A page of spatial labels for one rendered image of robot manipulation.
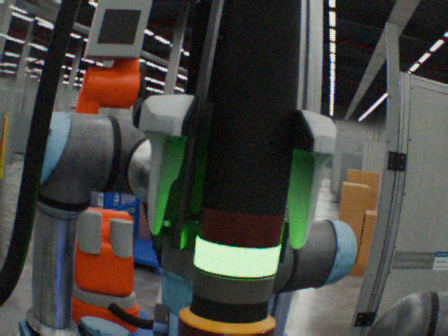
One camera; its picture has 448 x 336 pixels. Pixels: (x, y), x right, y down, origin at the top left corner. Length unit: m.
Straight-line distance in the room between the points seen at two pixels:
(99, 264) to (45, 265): 3.31
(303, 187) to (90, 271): 3.98
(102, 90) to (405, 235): 2.78
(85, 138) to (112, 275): 3.45
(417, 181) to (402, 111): 0.27
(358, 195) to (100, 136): 7.07
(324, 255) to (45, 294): 0.52
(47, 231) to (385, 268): 1.49
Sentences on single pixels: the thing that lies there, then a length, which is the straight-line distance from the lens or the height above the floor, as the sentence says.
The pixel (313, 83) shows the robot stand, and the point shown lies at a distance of 1.17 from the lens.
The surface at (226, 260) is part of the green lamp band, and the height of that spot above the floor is 1.61.
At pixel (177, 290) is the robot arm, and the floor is 1.52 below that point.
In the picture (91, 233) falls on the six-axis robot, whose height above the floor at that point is 0.88.
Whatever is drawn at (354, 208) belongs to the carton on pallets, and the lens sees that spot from 7.82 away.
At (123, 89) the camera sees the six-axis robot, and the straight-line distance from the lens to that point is 4.27.
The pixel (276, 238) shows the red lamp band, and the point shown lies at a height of 1.62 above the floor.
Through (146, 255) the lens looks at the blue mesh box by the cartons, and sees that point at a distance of 6.84.
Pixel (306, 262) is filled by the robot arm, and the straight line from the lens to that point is 0.57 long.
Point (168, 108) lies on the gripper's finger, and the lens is 0.23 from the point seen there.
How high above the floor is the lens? 1.66
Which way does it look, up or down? 3 degrees down
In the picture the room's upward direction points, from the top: 7 degrees clockwise
